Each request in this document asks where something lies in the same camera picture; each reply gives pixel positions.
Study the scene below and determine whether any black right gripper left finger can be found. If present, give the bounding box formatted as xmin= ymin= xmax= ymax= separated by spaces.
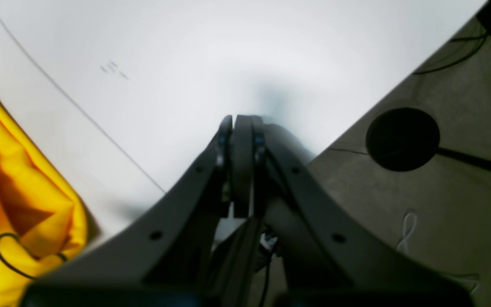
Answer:
xmin=20 ymin=115 xmax=233 ymax=307

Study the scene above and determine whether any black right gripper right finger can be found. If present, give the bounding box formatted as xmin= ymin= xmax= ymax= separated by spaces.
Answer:
xmin=234 ymin=115 xmax=473 ymax=307

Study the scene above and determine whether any orange T-shirt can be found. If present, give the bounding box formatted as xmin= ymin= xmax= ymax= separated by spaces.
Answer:
xmin=0 ymin=103 xmax=88 ymax=307

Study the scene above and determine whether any black floor lamp stand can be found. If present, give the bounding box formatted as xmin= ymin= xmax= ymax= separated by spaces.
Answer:
xmin=365 ymin=107 xmax=491 ymax=172

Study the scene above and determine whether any white thin cable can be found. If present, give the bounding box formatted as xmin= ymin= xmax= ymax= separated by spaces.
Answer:
xmin=395 ymin=211 xmax=419 ymax=254

